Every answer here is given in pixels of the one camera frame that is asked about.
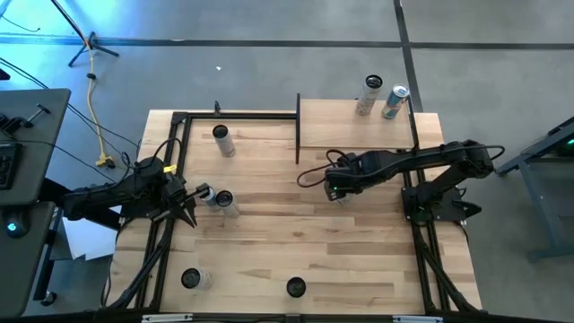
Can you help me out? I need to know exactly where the black keyboard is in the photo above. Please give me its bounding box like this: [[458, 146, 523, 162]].
[[0, 142, 23, 190]]

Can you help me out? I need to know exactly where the dark grey desk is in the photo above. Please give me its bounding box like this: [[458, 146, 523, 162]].
[[0, 88, 72, 206], [0, 200, 57, 318]]

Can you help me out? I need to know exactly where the black tripod stand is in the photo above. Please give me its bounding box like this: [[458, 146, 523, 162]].
[[49, 0, 121, 68]]

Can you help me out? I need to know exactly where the grey metal cart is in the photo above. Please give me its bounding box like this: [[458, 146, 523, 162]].
[[495, 115, 574, 264]]

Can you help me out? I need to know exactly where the black aluminium table frame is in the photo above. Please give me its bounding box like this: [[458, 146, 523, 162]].
[[100, 109, 483, 323]]

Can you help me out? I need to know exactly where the black metal frame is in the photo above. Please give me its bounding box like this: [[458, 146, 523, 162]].
[[294, 92, 421, 165]]

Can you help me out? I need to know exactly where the black clamp tool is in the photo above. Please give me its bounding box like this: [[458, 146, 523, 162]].
[[0, 102, 53, 134]]

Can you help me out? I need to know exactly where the blue band Celsius can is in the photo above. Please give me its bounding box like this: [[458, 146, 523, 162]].
[[285, 276, 308, 299]]

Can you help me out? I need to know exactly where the yellow extension cord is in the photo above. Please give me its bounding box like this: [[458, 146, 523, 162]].
[[87, 44, 117, 170]]

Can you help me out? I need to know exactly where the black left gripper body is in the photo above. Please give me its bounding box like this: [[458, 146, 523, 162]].
[[150, 172, 188, 222]]

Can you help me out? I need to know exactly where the Celsius Tropical Vibe can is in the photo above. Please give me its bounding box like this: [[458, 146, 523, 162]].
[[215, 189, 241, 220]]

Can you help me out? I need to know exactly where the silver aluminium bracket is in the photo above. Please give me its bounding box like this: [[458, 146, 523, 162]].
[[392, 315, 445, 323], [141, 313, 195, 323]]

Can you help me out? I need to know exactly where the blue silver Red Bull can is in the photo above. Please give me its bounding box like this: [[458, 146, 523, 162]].
[[199, 184, 221, 212], [380, 83, 411, 120]]

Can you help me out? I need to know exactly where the black computer mouse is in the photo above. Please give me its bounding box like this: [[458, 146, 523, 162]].
[[3, 214, 29, 239]]

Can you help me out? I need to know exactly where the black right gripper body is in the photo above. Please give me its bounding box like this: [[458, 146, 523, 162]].
[[325, 153, 367, 203]]

